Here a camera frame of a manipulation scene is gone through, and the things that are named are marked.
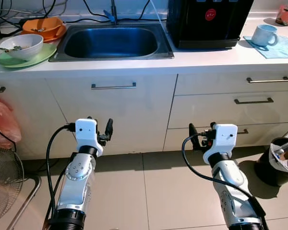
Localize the green plate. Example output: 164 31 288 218
0 42 57 68

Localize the white bowl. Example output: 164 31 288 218
0 34 44 61

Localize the white kitchen cabinet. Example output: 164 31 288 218
0 72 288 160

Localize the black trash bin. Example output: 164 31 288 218
254 137 288 186

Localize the clear bin liner bag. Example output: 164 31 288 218
271 139 288 173

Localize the stainless steel sink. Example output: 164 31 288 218
49 23 175 62

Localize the red plastic bag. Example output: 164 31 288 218
0 95 22 149

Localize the orange plate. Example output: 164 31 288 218
26 26 68 43

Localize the black water dispenser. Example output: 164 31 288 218
166 0 254 50

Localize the light blue cloth mat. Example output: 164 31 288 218
243 34 288 59

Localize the light blue mug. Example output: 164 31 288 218
251 24 279 47

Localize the dark sink faucet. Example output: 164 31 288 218
104 0 120 25

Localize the orange bowl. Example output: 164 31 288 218
22 17 64 39

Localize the red snack package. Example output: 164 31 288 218
276 5 288 26

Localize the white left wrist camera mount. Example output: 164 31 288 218
75 118 104 157

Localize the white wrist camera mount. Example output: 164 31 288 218
203 124 238 166
75 118 104 157

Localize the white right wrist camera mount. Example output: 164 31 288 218
203 124 238 166

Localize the black hanging power cable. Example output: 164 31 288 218
0 122 17 151

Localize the floor fan with wire guard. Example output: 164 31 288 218
0 145 41 230

